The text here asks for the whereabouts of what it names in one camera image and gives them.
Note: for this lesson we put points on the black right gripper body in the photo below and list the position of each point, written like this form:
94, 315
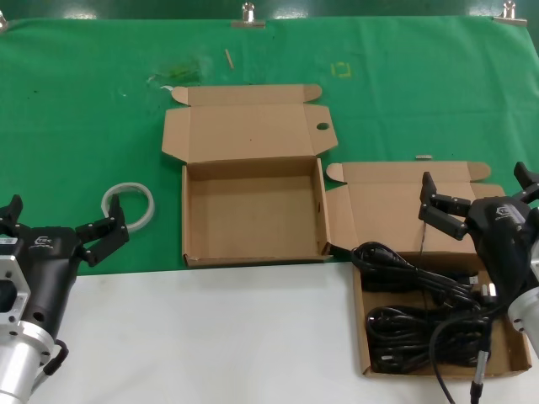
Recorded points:
501, 240

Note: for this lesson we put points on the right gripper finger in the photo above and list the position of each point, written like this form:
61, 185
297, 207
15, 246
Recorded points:
528, 181
442, 212

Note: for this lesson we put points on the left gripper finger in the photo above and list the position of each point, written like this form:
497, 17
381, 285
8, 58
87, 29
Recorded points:
10, 214
105, 235

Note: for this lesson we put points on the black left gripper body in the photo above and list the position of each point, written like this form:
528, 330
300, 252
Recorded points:
50, 273

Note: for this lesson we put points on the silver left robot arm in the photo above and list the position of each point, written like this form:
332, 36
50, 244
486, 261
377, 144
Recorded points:
17, 362

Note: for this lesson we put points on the empty open cardboard box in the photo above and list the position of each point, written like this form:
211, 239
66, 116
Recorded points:
252, 210

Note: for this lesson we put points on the white tape roll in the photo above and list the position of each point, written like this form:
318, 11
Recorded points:
148, 210

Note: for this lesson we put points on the small grey metal piece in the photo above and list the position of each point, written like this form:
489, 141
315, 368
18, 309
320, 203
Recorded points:
423, 157

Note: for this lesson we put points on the green table cloth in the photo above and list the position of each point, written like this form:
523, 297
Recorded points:
63, 126

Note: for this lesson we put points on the silver binder clip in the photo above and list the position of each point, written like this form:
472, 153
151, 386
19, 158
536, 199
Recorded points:
248, 19
509, 17

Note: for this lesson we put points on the small wooden stick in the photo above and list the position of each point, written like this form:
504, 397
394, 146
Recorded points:
229, 59

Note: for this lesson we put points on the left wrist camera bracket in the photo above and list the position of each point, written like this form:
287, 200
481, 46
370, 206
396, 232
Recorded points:
10, 290

